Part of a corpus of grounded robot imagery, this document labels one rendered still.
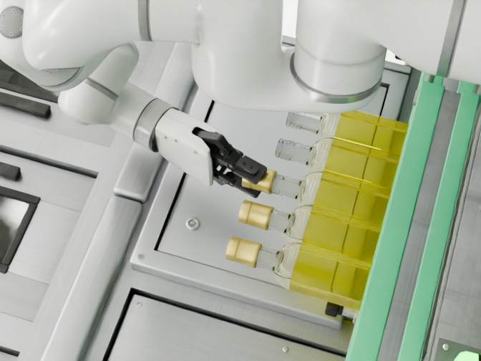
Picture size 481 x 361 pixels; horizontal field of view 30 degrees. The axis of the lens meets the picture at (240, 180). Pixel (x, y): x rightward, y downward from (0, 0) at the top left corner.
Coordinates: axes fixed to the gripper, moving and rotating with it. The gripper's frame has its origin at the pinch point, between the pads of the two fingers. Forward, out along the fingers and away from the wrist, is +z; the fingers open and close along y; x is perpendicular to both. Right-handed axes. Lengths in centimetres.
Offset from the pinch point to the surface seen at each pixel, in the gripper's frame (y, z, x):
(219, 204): -12.6, -5.1, -1.1
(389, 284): 13.6, 25.8, -9.8
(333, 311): -5.0, 19.9, -9.8
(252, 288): -12.1, 7.0, -10.5
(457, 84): 4.1, 18.9, 27.7
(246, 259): 0.7, 6.6, -11.6
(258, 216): 1.7, 4.8, -5.5
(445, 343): 15.5, 34.9, -13.6
